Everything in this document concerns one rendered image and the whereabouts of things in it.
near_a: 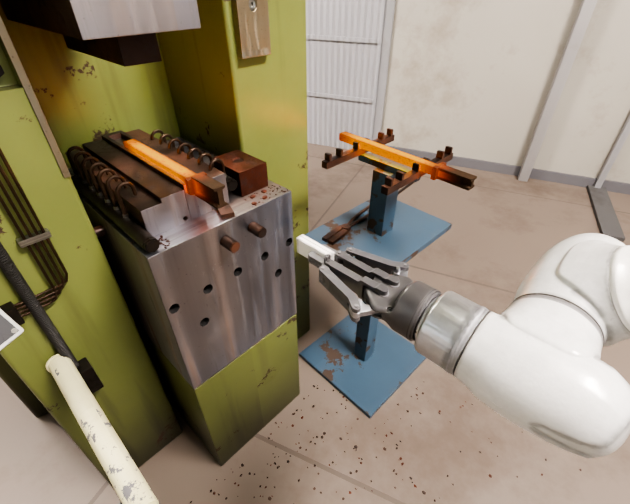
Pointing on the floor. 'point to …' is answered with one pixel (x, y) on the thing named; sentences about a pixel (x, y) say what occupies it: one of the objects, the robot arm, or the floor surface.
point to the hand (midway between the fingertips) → (315, 252)
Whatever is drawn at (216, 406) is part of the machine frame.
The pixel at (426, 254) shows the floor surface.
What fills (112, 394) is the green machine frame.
